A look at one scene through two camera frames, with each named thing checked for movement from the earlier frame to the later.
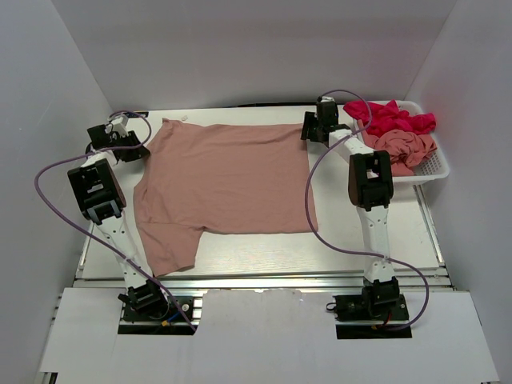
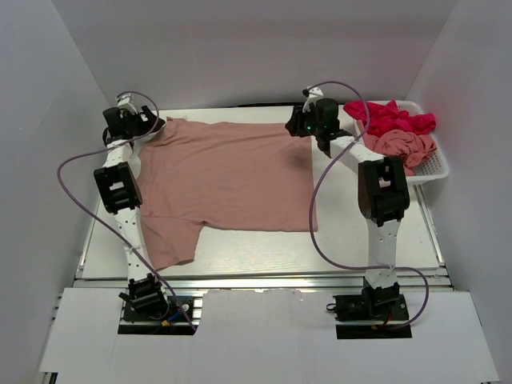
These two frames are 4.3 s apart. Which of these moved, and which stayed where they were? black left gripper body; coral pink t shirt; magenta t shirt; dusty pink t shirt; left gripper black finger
Moved: black left gripper body; left gripper black finger
Stayed: dusty pink t shirt; magenta t shirt; coral pink t shirt
